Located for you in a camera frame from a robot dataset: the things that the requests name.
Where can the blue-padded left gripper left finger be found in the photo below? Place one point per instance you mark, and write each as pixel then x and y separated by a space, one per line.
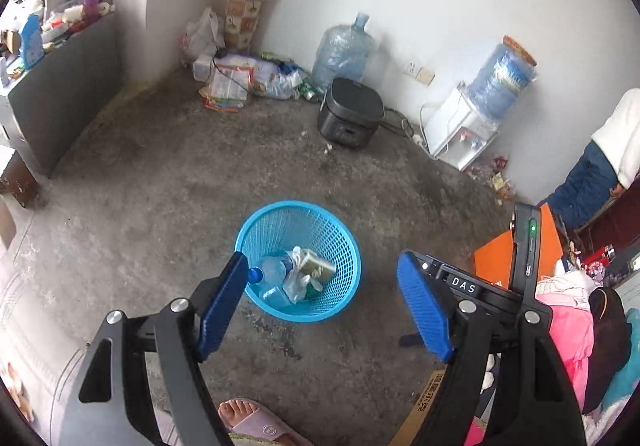
pixel 110 401

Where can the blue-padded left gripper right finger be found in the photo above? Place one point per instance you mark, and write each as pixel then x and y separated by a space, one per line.
pixel 534 401

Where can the pile of packaging trash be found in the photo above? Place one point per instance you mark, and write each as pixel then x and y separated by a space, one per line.
pixel 231 81

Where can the pink clothing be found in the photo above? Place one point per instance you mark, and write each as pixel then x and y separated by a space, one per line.
pixel 572 324

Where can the floral tablecloth table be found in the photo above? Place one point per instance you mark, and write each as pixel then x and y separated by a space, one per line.
pixel 39 362

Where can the foot in pink slipper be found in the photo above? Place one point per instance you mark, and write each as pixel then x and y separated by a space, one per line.
pixel 250 419

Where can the green white box in basket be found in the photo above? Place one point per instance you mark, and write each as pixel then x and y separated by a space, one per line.
pixel 320 269

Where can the blue plastic mesh basket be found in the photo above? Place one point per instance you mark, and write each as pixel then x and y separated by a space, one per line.
pixel 283 225

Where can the white water dispenser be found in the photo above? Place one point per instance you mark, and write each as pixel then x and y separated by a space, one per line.
pixel 457 133

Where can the white crumpled plastic in basket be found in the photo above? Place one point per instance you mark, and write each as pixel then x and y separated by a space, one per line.
pixel 296 285

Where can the person in white top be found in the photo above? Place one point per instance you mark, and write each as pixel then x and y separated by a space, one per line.
pixel 606 169

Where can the plastic water bottle in basket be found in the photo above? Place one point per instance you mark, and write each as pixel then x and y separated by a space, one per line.
pixel 272 269

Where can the black rice cooker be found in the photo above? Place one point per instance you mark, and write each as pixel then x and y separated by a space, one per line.
pixel 350 113

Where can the blue water jug on dispenser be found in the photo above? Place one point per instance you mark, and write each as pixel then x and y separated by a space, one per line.
pixel 505 75

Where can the empty blue water jug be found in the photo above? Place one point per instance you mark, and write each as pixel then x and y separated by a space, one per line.
pixel 343 52

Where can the grey cabinet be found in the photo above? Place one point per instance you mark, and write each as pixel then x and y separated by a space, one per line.
pixel 48 107

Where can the blue detergent bottle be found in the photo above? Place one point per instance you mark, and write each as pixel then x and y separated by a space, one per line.
pixel 31 42

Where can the white plastic bag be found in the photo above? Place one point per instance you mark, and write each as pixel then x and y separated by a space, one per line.
pixel 202 37

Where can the purple cup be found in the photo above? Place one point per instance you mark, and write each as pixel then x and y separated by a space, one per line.
pixel 91 10

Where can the wall socket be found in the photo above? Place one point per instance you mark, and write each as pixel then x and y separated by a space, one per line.
pixel 418 72

